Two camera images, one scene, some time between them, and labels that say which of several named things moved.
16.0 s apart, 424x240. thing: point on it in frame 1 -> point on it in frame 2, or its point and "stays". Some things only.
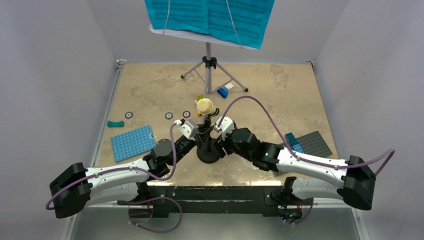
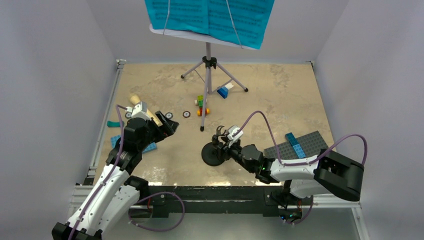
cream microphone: x=205 y=106 -> x=135 y=99
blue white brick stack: x=223 y=91 stays
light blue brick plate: x=298 y=148 stays
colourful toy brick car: x=199 y=97 stays
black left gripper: x=203 y=133 -> x=167 y=128
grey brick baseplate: x=313 y=144 stays
